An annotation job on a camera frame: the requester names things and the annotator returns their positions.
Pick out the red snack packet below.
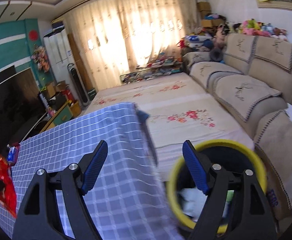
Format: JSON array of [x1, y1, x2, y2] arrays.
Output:
[[0, 154, 17, 218]]

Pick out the yellow-rimmed trash bin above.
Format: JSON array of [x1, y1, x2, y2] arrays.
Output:
[[167, 139, 276, 239]]

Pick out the blue tissue pack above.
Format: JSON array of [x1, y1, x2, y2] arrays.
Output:
[[7, 146, 18, 165]]

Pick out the blue checkered tablecloth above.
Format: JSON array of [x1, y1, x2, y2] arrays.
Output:
[[0, 101, 184, 240]]

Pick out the large black television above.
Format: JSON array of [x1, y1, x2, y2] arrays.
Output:
[[0, 68, 46, 153]]

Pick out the TV cabinet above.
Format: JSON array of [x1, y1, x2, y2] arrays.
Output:
[[21, 100, 83, 143]]

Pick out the floral bed mat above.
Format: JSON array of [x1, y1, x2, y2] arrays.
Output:
[[85, 73, 254, 181]]

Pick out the black tower fan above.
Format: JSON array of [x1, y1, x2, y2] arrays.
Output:
[[67, 63, 90, 106]]

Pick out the beige sofa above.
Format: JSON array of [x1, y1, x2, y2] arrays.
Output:
[[188, 34, 292, 220]]

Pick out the plush toy pile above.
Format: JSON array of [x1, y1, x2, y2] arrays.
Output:
[[178, 18, 288, 57]]

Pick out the cream curtains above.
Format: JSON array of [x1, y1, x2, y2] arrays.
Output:
[[63, 0, 198, 90]]

